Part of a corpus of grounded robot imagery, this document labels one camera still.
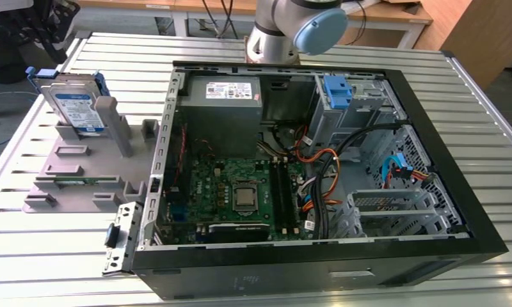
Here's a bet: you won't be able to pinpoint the metal disk bay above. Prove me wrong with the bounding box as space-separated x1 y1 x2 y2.
347 187 465 238

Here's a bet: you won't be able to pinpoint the black open PC case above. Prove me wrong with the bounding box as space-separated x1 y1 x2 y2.
129 59 509 301

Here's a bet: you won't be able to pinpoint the silver CPU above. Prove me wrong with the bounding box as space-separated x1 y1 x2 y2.
233 187 257 207

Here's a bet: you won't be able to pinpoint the black mesh waste bin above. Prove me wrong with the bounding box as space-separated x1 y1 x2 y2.
0 12 32 84

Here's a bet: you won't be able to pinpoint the blue floor cable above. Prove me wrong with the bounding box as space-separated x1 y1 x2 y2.
0 91 38 151

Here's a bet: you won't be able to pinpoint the wooden desk white legs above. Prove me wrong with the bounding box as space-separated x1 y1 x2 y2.
80 0 435 49

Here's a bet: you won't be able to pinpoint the orange yellow wire bundle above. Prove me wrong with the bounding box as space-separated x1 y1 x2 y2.
293 124 345 212

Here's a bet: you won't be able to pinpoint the grey power supply unit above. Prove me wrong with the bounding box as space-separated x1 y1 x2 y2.
176 75 265 161

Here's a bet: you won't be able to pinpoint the hard disk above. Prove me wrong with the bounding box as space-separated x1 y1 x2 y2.
25 67 111 137

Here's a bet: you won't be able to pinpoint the green motherboard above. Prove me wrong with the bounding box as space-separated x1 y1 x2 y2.
155 156 316 244

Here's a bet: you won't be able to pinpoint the metal card retainer bracket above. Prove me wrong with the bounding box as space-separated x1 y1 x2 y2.
101 201 145 278

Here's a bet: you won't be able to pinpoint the blue plastic drive latch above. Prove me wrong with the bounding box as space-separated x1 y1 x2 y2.
323 75 352 109

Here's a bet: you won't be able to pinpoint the black RAM slot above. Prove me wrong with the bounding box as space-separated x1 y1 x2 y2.
281 155 303 237
269 155 288 236

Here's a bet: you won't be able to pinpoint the grey parts rack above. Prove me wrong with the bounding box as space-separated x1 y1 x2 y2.
22 97 161 216

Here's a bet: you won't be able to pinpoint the grey metal drive cage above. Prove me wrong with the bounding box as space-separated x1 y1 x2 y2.
309 74 407 157

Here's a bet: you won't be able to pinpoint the black cable bundle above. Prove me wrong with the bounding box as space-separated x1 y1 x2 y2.
313 123 407 240

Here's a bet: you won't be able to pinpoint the red yellow power wire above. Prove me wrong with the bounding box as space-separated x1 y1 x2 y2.
391 168 439 187

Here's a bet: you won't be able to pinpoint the green RAM stick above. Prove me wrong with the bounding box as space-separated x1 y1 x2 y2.
53 177 120 187

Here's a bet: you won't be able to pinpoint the blue data wire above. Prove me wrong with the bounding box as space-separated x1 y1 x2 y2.
383 152 411 190

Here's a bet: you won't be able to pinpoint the CPU socket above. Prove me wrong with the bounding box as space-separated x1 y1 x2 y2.
229 178 261 217

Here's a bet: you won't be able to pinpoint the wooden cabinet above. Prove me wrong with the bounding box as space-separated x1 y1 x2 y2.
441 0 512 91

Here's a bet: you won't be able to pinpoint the black graphics card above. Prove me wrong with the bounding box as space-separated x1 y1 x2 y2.
195 221 271 244

